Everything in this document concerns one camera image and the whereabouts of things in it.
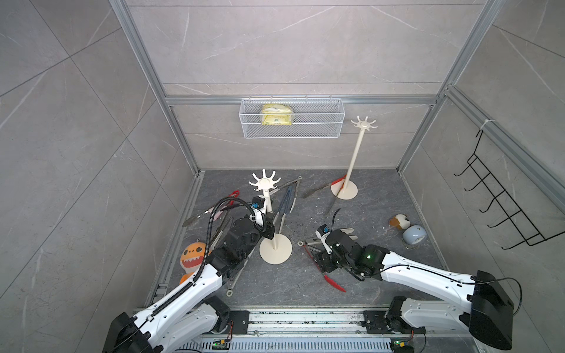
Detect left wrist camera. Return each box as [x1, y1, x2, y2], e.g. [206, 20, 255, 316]
[251, 197, 266, 227]

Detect red handled steel tongs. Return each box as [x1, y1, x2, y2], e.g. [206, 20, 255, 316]
[302, 174, 348, 218]

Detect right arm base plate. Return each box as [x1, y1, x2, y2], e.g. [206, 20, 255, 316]
[361, 310, 427, 335]

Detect yellow packet in basket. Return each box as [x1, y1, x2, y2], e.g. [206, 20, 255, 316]
[260, 104, 294, 126]

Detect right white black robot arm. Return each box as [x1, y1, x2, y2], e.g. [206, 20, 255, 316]
[312, 225, 515, 351]

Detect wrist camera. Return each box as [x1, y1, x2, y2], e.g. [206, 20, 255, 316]
[316, 224, 333, 254]
[251, 197, 266, 227]

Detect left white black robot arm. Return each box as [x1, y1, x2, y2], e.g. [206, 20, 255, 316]
[102, 197, 275, 352]

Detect white wire mesh basket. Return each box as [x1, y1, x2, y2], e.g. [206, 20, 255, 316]
[239, 98, 345, 139]

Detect long steel white tongs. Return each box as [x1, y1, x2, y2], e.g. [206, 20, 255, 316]
[226, 249, 255, 297]

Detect orange monster plush toy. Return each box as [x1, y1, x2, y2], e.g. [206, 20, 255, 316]
[180, 242, 206, 284]

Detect blue handled cream tongs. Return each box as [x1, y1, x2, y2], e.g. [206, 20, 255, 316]
[273, 182, 297, 234]

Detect brown white plush toy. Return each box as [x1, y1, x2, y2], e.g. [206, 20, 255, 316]
[389, 214, 411, 231]

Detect black tipped steel tongs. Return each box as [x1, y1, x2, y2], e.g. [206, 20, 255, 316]
[210, 210, 233, 251]

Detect cream utensil stand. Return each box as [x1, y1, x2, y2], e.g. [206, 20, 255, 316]
[330, 116, 378, 200]
[249, 169, 292, 265]

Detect steel tongs with ring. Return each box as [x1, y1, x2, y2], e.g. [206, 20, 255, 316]
[269, 176, 303, 196]

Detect black wire wall hook rack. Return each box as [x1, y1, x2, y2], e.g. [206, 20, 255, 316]
[453, 130, 564, 251]

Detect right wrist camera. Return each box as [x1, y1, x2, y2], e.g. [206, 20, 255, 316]
[316, 224, 333, 254]

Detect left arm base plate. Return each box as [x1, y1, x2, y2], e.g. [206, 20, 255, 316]
[209, 310, 250, 335]

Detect red tipped steel tongs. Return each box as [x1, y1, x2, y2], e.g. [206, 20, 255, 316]
[298, 241, 347, 293]

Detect red pink paw tongs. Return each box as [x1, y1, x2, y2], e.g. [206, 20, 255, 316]
[182, 190, 240, 227]

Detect grey blue dome toy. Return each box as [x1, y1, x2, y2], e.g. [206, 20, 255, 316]
[403, 225, 428, 248]

